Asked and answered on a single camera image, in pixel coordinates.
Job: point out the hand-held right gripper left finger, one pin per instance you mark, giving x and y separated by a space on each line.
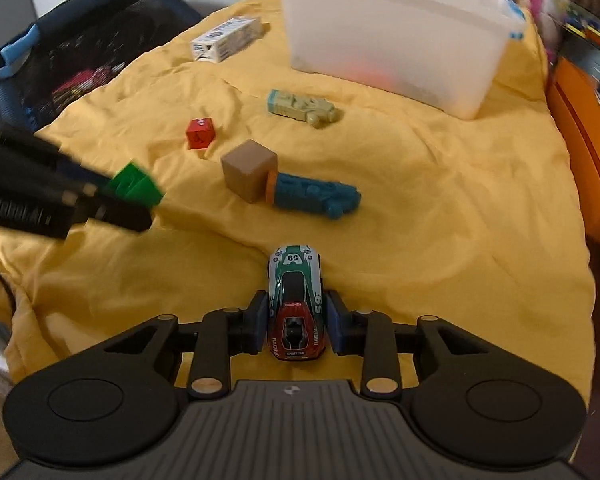
257 325

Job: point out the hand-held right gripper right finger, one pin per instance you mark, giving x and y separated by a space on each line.
334 325

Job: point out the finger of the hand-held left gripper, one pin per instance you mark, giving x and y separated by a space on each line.
75 165
120 215

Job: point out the green building brick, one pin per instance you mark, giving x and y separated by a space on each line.
135 185

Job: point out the green red racing toy car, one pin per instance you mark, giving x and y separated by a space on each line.
297 300

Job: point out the white plastic container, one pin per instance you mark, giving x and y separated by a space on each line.
395 40

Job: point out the red item in bag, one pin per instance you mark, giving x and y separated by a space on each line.
87 82

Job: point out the red cube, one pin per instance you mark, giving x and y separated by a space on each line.
200 135

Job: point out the black mesh bag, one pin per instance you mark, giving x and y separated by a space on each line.
80 35

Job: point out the teal toy with orange cap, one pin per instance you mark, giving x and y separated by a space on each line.
310 194

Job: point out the brown cube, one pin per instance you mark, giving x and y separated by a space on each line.
247 170

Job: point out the yellow cloth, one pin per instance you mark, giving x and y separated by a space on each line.
430 210

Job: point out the small white carton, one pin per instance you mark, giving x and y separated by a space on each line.
227 40

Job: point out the olive teal toy figure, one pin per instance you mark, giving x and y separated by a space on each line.
300 106

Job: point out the orange box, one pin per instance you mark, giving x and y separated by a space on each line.
585 150

